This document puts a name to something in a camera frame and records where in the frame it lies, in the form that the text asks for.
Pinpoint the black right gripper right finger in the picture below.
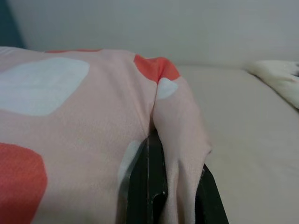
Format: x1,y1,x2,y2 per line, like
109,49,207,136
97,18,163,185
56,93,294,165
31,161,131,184
195,163,229,224

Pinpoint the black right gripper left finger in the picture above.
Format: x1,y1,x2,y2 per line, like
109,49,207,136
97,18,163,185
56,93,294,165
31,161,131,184
119,134,169,224

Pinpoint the pink patterned pillow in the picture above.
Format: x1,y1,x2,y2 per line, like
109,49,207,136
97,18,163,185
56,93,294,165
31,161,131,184
0,46,214,224

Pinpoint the cream cartoon print quilt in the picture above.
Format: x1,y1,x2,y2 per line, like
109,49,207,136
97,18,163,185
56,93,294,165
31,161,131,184
247,59,299,111

